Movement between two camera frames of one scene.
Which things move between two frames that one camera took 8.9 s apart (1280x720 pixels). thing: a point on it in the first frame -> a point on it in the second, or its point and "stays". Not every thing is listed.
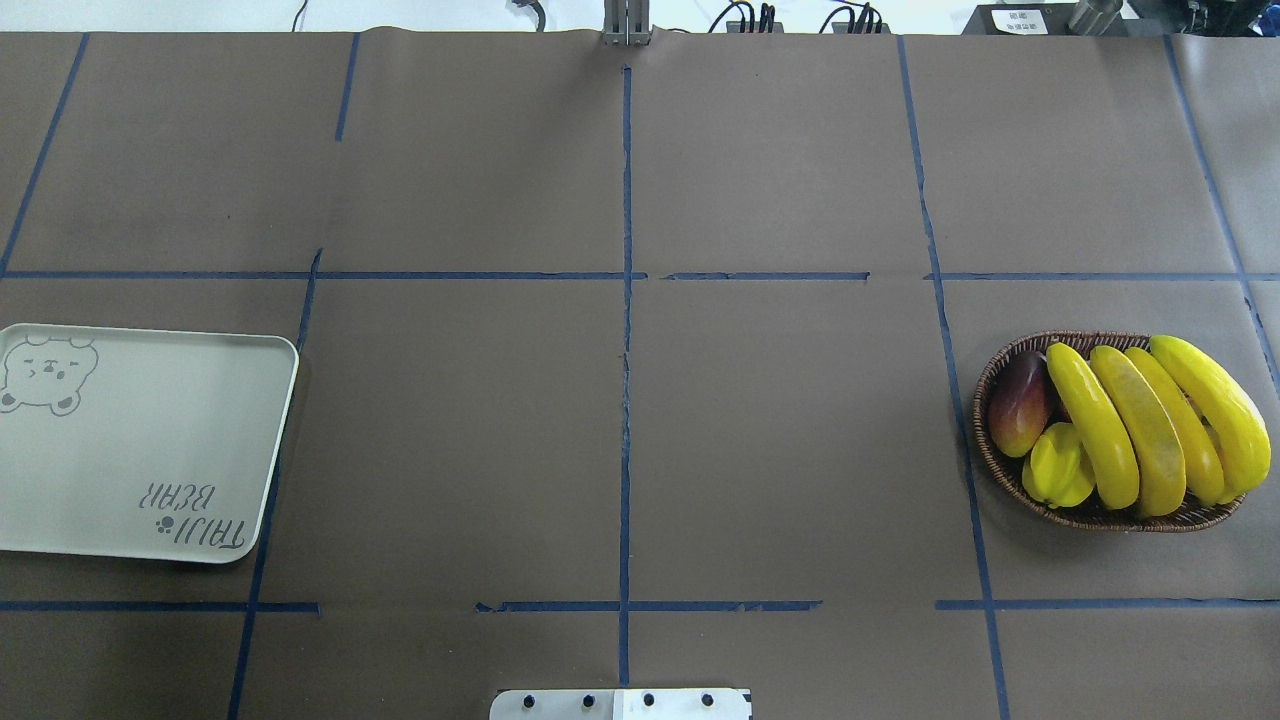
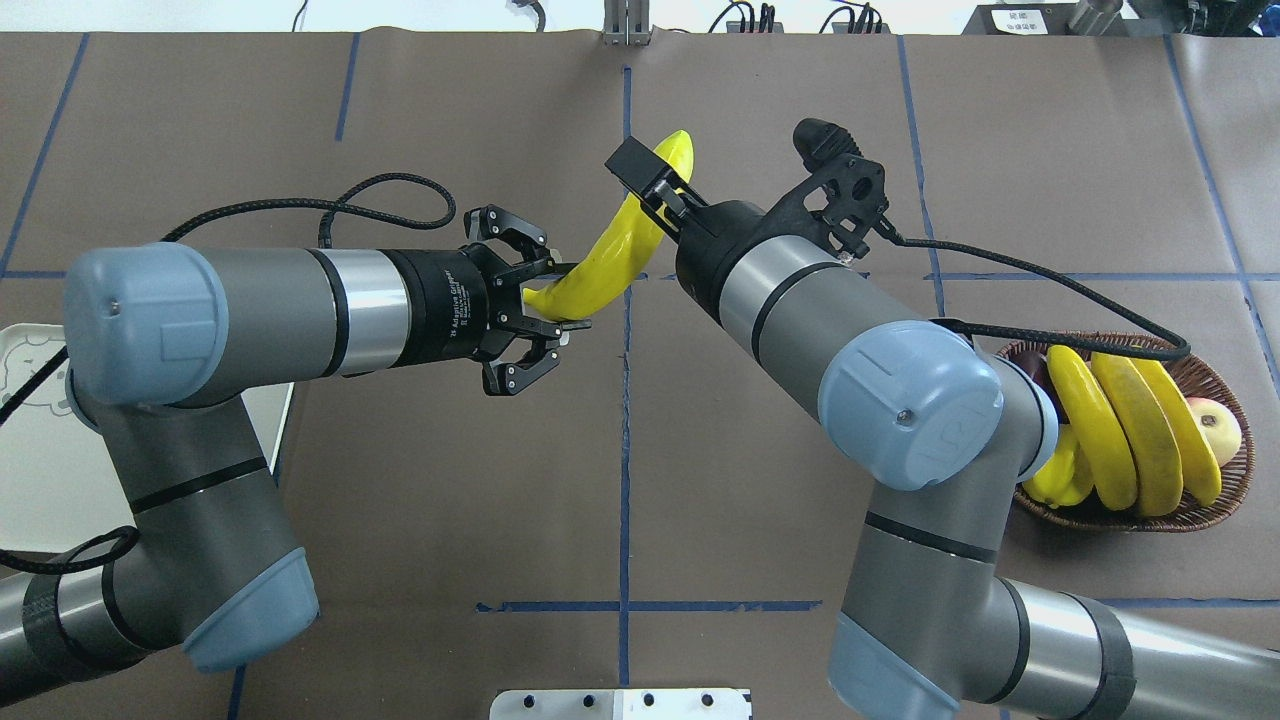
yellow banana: [1102, 426] stays
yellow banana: [1162, 478] stays
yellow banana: [1234, 417] -> [619, 251]
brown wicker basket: [1090, 512] stays
